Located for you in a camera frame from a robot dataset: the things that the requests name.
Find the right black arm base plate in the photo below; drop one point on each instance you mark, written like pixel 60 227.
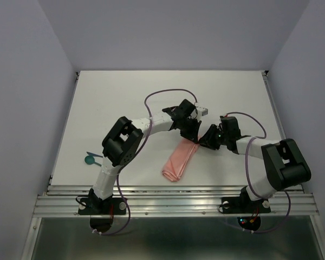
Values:
pixel 235 205

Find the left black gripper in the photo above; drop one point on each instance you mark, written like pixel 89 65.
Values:
pixel 193 135

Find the pink satin napkin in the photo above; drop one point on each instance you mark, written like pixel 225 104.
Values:
pixel 174 168

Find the teal plastic spoon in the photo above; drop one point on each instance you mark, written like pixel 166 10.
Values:
pixel 90 160

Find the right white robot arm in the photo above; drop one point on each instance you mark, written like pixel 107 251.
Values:
pixel 284 164

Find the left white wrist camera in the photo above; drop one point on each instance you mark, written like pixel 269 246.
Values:
pixel 200 111

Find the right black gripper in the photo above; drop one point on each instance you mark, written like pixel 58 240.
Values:
pixel 206 139

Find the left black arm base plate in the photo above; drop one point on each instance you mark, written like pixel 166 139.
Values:
pixel 111 206

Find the teal plastic utensil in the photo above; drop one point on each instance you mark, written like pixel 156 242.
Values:
pixel 94 155

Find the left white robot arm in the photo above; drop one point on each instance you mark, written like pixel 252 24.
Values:
pixel 127 138

